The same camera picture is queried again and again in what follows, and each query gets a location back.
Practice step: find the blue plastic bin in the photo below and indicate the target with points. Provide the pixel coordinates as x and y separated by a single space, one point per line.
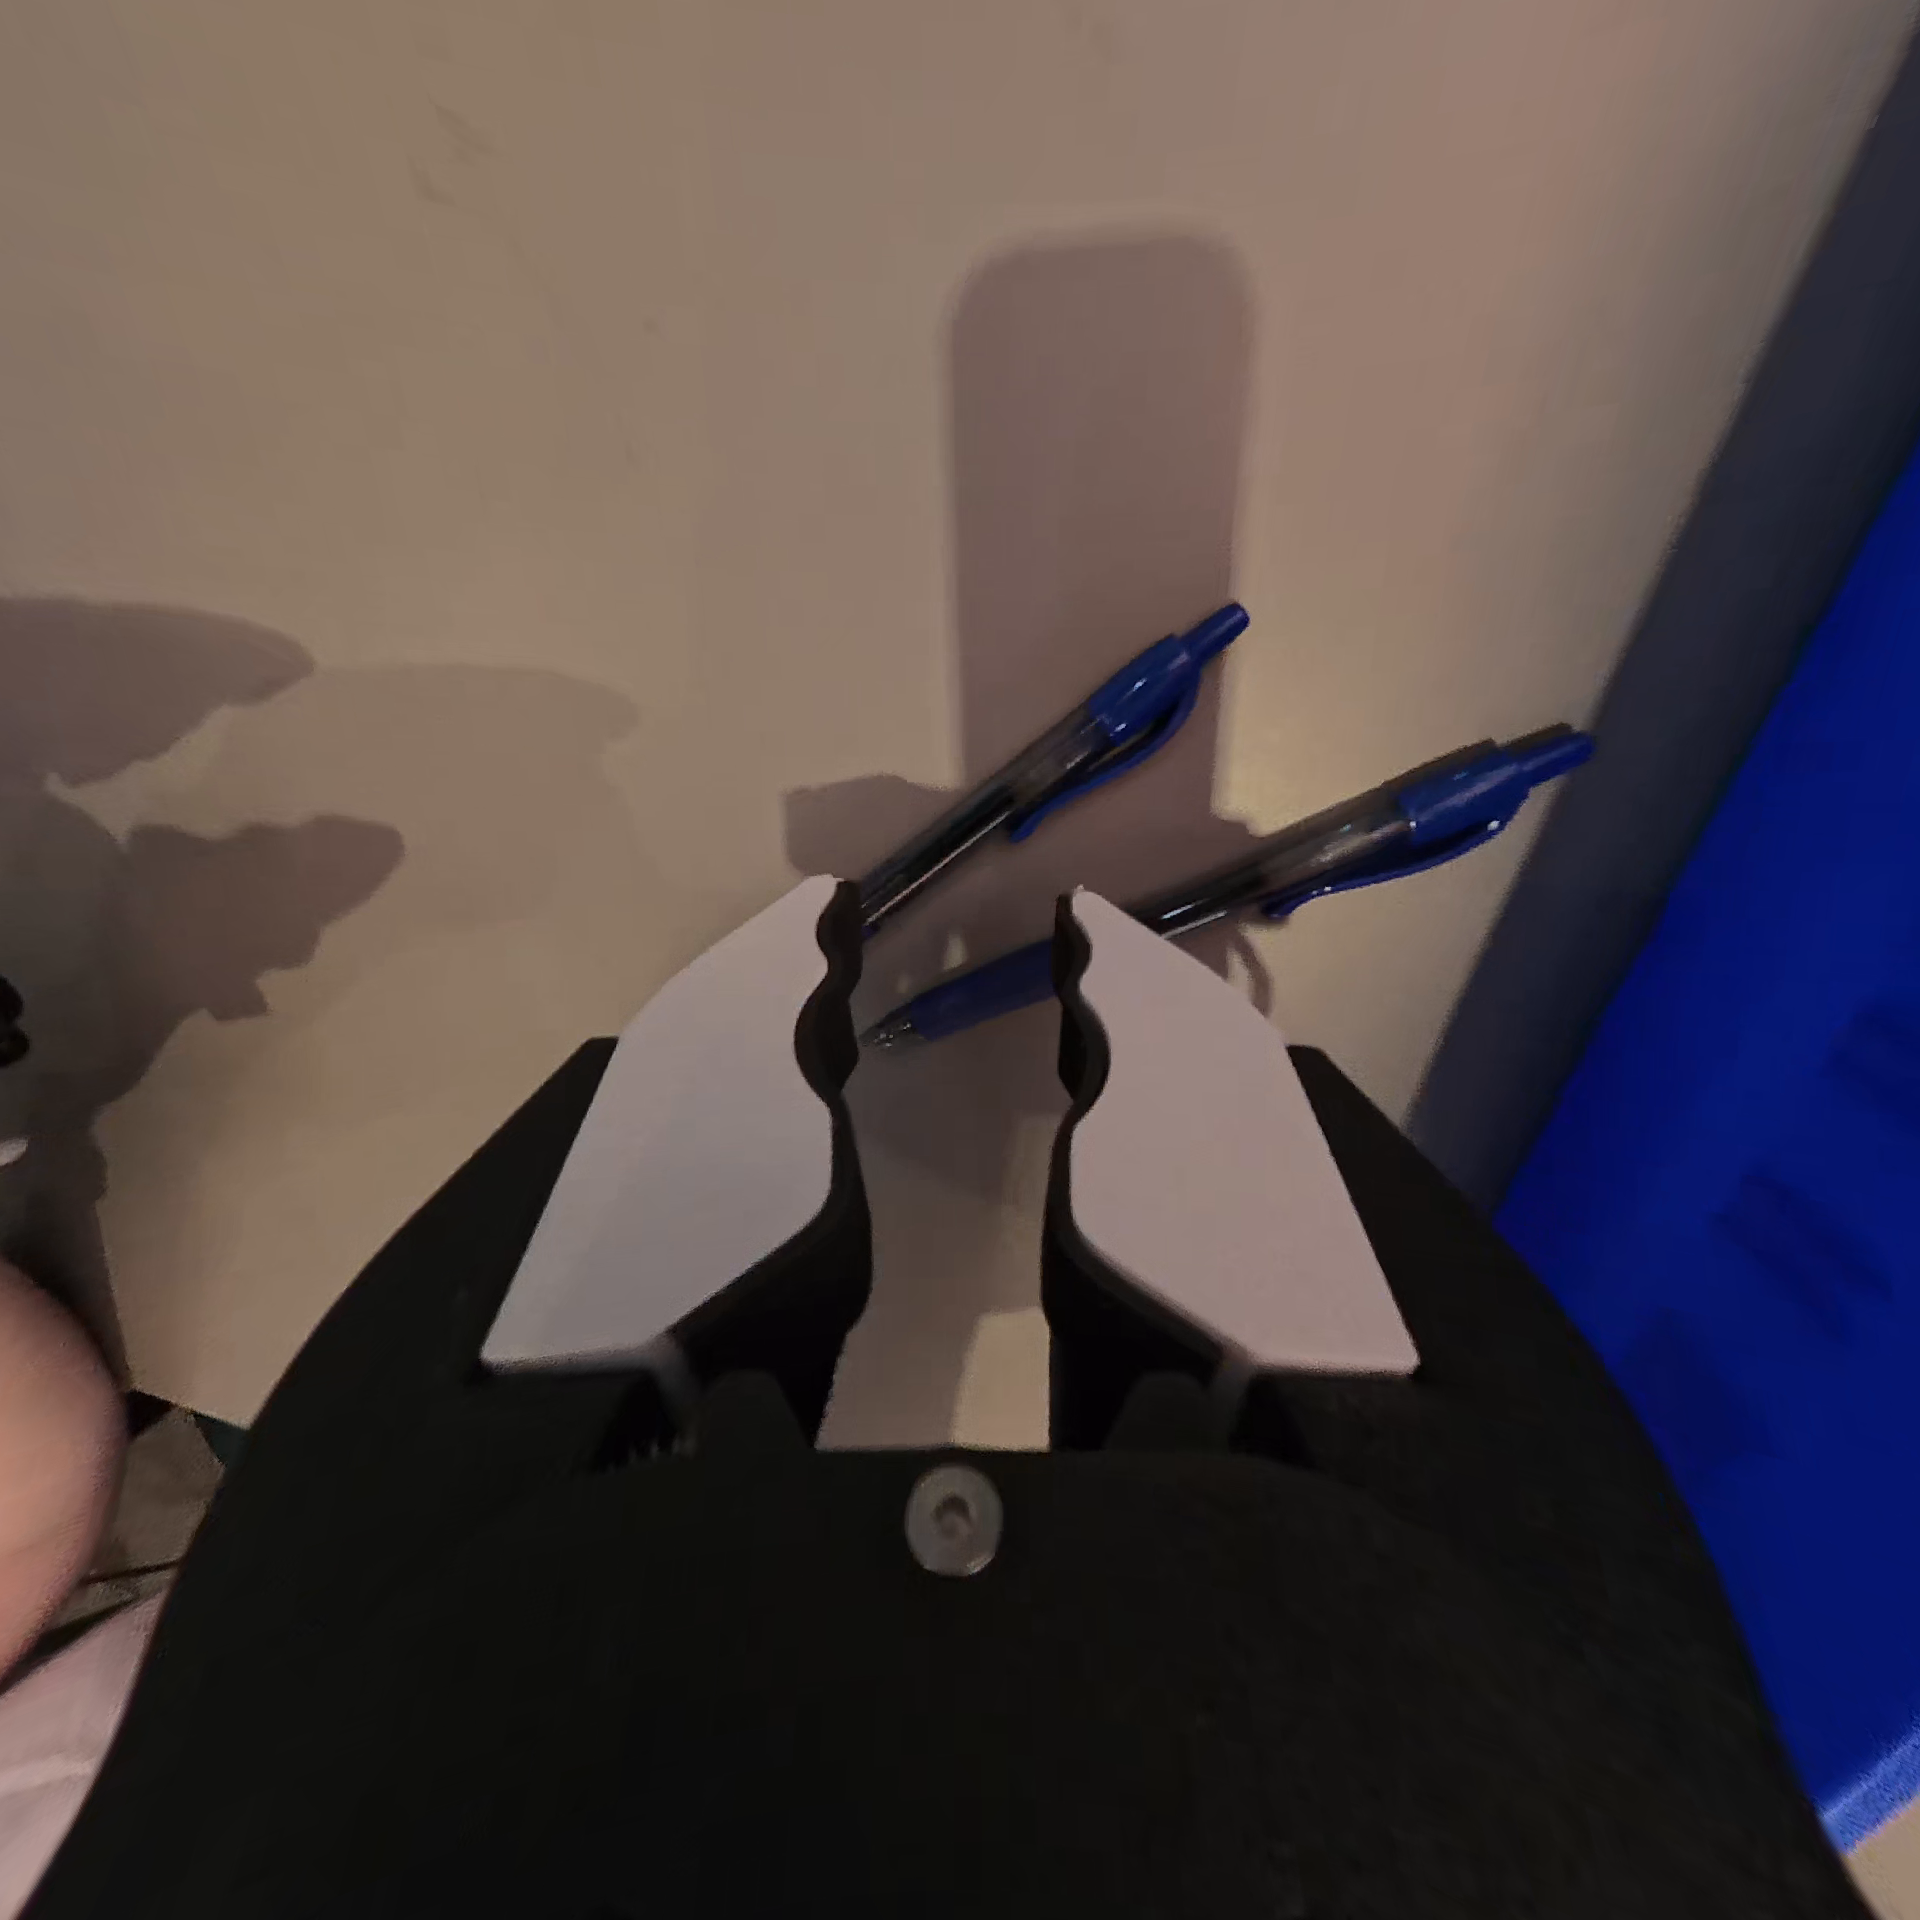
1770 1052

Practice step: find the person's left forearm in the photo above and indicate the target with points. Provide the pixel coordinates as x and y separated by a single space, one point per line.
53 1470

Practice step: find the person's white shirt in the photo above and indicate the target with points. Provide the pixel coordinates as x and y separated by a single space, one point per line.
46 1800

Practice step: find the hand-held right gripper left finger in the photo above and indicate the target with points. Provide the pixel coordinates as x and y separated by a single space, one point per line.
675 1186

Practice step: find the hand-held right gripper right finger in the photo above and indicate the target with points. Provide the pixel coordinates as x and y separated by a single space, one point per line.
1229 1201

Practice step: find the blue retractable pen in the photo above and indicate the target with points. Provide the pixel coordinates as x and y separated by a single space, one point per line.
1439 797
1141 689

